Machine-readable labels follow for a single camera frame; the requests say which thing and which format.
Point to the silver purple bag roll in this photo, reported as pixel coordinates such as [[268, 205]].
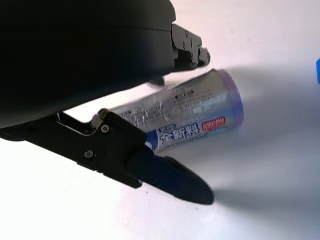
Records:
[[195, 110]]

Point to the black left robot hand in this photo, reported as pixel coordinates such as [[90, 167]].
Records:
[[75, 50]]

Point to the blue plastic tray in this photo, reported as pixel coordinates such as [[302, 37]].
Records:
[[318, 71]]

